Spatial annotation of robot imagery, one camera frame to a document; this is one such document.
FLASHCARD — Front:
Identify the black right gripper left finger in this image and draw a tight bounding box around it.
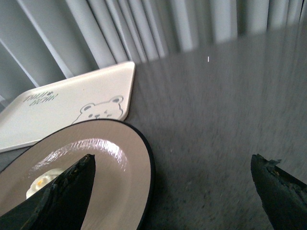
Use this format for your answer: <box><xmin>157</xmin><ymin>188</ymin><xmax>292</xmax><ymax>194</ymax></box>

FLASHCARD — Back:
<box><xmin>0</xmin><ymin>154</ymin><xmax>96</xmax><ymax>230</ymax></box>

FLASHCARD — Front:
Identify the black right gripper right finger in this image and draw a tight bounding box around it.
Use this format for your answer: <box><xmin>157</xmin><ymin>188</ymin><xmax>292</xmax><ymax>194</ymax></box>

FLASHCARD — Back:
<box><xmin>250</xmin><ymin>154</ymin><xmax>307</xmax><ymax>230</ymax></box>

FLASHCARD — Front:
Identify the white steamed bun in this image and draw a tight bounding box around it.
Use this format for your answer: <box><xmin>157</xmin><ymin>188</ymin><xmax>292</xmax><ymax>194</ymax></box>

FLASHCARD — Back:
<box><xmin>26</xmin><ymin>168</ymin><xmax>64</xmax><ymax>199</ymax></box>

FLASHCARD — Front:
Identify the beige plate with black rim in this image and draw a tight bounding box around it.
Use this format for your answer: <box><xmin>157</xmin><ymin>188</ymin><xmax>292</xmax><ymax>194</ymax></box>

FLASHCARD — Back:
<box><xmin>0</xmin><ymin>119</ymin><xmax>155</xmax><ymax>230</ymax></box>

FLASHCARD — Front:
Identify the white bear-print tray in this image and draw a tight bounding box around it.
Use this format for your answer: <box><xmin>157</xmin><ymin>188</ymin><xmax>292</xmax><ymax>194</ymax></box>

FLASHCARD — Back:
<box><xmin>0</xmin><ymin>61</ymin><xmax>136</xmax><ymax>152</ymax></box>

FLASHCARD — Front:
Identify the grey pleated curtain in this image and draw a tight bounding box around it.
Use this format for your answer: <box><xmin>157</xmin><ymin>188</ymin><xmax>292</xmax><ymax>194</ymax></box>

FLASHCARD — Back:
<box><xmin>0</xmin><ymin>0</ymin><xmax>307</xmax><ymax>109</ymax></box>

